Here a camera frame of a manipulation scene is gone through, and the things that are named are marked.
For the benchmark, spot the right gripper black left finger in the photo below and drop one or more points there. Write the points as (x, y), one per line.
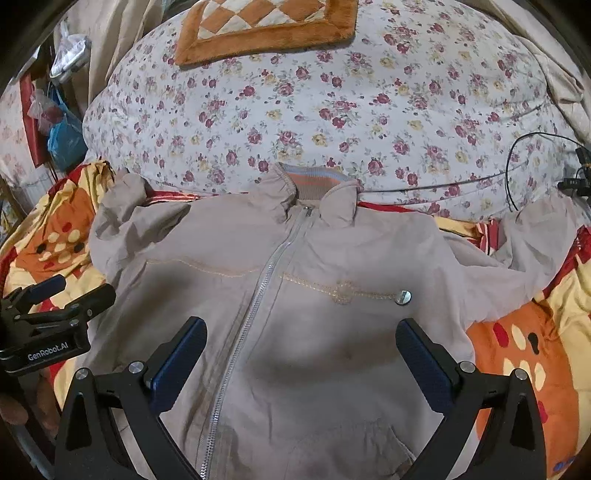
(89, 445)

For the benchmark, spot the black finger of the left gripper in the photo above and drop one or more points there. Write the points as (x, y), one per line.
(83, 308)
(35, 294)

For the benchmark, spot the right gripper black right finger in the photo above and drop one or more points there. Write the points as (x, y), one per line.
(512, 445)

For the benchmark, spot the beige zip-up jacket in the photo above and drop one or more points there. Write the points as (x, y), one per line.
(301, 290)

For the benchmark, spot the person's left hand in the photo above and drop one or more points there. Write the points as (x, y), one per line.
(41, 403)

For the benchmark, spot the orange red yellow blanket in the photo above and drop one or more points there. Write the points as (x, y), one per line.
(549, 337)

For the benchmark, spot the blue plastic bag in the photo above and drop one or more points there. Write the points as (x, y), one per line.
(65, 143)

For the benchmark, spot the red hanging cloth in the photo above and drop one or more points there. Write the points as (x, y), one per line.
(35, 140)

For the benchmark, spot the clear plastic bag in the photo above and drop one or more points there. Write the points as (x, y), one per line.
(72, 53)

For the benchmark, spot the black clip device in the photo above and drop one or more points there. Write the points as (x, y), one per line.
(580, 184)

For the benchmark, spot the beige curtain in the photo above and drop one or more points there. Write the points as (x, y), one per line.
(113, 27)

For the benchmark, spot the orange checkered plush mat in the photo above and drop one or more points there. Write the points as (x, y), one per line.
(214, 30)

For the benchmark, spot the white floral quilt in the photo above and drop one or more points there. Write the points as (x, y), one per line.
(434, 105)

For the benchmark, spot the beige cloth at right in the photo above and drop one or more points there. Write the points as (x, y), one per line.
(568, 84)

